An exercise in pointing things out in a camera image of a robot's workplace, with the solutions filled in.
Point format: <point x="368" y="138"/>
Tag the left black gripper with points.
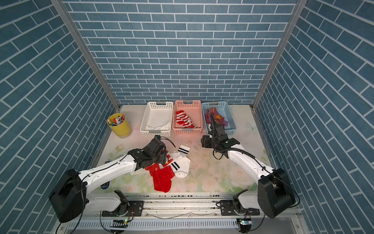
<point x="163" y="157"/>

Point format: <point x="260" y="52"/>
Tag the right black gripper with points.
<point x="205" y="142"/>

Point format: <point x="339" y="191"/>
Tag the black white striped sock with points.
<point x="182" y="151"/>
<point x="181" y="166"/>

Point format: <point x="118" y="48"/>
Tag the purple striped sock front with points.
<point x="217" y="117"/>

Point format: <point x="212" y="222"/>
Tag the red white striped sock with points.
<point x="183" y="119"/>

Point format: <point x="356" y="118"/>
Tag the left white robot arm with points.
<point x="72" y="195"/>

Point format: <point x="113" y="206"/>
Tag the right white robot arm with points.
<point x="274" y="192"/>

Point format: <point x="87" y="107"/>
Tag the pink plastic basket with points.
<point x="194" y="110"/>

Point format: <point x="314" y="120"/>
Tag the white plastic basket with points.
<point x="156" y="114"/>

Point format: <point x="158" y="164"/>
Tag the blue plastic basket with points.
<point x="221" y="113"/>

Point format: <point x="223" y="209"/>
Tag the red santa sock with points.
<point x="161" y="177"/>

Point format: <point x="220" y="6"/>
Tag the yellow pen cup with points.
<point x="119" y="125"/>

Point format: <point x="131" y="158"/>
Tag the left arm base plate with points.
<point x="130" y="209"/>

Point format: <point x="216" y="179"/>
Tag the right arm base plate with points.
<point x="230" y="208"/>

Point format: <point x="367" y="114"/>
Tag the aluminium front rail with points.
<point x="191" y="212"/>

